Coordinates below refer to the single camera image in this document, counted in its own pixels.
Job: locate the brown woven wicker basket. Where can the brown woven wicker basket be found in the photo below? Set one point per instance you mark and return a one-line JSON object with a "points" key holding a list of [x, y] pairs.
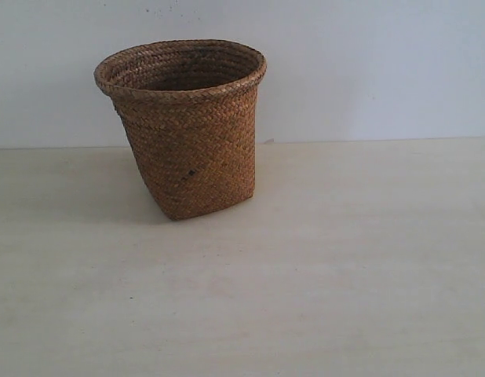
{"points": [[188, 108]]}

